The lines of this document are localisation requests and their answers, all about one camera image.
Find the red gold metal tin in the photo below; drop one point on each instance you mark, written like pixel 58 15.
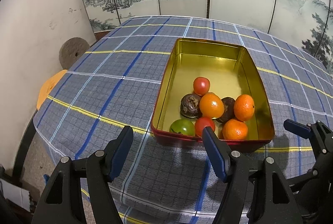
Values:
pixel 229 71

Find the orange mandarin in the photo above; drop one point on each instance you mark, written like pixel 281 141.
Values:
pixel 211 106
pixel 235 130
pixel 244 107

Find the red tomato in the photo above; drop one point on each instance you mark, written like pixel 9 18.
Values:
pixel 202 123
pixel 201 85

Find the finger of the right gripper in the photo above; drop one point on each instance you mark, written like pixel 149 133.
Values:
pixel 320 137

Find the dark passion fruit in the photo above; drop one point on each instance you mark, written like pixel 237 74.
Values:
pixel 189 106
pixel 228 113

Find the orange round stool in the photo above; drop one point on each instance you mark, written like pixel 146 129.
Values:
pixel 48 86

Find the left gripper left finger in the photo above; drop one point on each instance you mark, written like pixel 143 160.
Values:
pixel 102 167

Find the large green tomato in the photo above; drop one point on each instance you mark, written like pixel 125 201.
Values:
pixel 183 127

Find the blue plaid tablecloth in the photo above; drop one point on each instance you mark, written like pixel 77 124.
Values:
pixel 116 83

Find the round stone millstone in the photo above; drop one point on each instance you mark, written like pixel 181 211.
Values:
pixel 71 51

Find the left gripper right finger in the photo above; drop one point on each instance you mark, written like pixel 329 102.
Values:
pixel 232 168

